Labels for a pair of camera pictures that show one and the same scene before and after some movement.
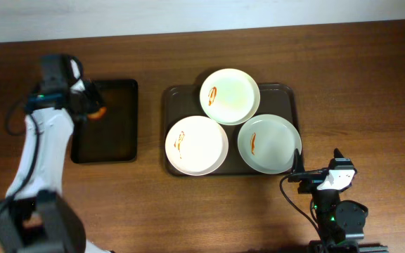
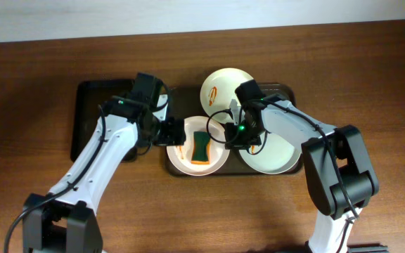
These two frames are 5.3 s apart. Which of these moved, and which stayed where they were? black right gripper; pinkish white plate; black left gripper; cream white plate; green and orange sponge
Moved: green and orange sponge; black right gripper; black left gripper
Stayed: cream white plate; pinkish white plate
